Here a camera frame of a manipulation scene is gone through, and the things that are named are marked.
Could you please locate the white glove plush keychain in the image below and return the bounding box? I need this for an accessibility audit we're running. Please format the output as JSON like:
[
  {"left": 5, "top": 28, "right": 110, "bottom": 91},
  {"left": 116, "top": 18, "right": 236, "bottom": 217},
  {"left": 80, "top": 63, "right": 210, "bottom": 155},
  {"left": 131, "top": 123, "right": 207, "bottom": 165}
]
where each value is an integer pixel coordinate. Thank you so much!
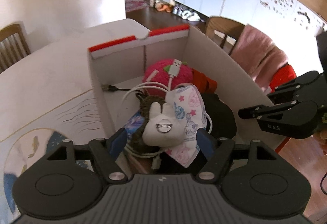
[{"left": 142, "top": 102, "right": 186, "bottom": 148}]

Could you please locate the blue round table mat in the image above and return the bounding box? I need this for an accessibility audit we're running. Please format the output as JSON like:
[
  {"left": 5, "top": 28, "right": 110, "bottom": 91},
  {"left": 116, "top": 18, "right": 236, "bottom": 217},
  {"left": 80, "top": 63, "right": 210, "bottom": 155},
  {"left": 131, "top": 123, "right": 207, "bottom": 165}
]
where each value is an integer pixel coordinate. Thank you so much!
[{"left": 3, "top": 128, "right": 70, "bottom": 214}]

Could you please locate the red white cardboard box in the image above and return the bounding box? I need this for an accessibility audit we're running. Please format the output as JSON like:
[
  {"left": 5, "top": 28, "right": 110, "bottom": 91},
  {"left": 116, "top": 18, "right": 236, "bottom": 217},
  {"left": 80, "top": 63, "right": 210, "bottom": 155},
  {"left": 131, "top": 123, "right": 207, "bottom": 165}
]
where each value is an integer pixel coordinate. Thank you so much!
[{"left": 87, "top": 23, "right": 291, "bottom": 173}]

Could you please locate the red cushion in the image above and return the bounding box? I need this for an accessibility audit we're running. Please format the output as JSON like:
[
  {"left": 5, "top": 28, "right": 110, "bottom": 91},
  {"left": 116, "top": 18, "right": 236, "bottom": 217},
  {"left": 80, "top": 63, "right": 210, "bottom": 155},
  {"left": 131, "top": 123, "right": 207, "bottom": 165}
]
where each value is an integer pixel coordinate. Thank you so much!
[{"left": 269, "top": 64, "right": 297, "bottom": 92}]

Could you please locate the patterned face mask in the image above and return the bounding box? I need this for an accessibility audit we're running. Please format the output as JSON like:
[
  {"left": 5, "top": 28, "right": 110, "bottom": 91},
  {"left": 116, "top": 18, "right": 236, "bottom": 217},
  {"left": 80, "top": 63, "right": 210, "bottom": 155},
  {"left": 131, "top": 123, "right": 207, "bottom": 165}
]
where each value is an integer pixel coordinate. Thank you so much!
[{"left": 164, "top": 84, "right": 207, "bottom": 168}]

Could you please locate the white charging cable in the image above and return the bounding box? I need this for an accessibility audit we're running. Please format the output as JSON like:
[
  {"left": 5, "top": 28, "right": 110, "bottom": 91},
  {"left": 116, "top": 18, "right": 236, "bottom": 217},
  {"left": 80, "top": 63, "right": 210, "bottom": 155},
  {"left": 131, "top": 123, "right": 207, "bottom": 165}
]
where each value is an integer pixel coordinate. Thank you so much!
[{"left": 121, "top": 58, "right": 213, "bottom": 171}]

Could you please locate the wooden chair with scarf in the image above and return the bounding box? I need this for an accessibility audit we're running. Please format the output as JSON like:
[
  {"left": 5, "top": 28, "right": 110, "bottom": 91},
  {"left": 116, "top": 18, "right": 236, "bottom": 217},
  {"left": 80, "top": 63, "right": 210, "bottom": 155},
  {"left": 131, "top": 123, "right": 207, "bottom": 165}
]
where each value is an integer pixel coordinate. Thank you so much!
[{"left": 205, "top": 16, "right": 245, "bottom": 55}]

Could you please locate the black usb cable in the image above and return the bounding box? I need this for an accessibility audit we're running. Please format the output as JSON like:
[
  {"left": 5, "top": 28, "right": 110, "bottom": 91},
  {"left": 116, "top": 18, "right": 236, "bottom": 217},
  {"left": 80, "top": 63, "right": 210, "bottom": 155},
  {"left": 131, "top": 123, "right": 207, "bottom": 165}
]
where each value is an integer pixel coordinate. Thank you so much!
[{"left": 101, "top": 84, "right": 133, "bottom": 93}]

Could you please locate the black cloth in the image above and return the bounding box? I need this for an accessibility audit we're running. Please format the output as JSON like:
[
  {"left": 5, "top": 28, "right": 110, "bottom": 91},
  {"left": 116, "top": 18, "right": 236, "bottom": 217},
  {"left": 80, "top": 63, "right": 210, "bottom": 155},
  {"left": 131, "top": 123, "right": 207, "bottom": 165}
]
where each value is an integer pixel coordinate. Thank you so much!
[{"left": 201, "top": 94, "right": 237, "bottom": 139}]

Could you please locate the wooden chair far side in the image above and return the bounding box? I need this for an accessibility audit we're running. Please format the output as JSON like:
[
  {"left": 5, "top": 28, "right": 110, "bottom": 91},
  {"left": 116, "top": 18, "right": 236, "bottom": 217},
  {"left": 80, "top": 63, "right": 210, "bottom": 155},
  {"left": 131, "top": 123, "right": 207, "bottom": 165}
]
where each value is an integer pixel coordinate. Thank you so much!
[{"left": 0, "top": 23, "right": 31, "bottom": 73}]

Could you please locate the red patterned rug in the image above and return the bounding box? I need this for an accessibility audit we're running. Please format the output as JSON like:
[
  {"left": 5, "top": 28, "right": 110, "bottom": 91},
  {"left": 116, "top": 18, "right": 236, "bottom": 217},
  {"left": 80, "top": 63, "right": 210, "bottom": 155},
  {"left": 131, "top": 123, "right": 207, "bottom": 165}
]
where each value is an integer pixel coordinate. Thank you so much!
[{"left": 125, "top": 0, "right": 149, "bottom": 12}]

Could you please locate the red cloth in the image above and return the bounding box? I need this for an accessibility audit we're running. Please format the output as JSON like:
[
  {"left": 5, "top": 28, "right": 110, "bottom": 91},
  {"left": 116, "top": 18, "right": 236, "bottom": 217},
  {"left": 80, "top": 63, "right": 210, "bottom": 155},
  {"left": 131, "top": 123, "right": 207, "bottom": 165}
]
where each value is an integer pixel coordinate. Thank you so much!
[{"left": 192, "top": 68, "right": 217, "bottom": 94}]

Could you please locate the pink fringed scarf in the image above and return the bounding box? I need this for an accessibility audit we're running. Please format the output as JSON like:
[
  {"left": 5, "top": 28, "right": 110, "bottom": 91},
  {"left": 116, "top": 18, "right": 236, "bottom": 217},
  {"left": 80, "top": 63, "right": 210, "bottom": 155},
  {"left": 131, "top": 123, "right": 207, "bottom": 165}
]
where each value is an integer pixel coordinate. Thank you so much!
[{"left": 231, "top": 25, "right": 288, "bottom": 92}]

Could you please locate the pink strawberry plush toy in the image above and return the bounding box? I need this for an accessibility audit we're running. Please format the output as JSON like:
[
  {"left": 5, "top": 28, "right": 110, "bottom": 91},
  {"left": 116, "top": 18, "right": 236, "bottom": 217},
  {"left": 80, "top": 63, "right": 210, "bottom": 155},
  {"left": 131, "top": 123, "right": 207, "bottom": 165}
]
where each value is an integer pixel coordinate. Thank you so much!
[{"left": 142, "top": 59, "right": 193, "bottom": 90}]

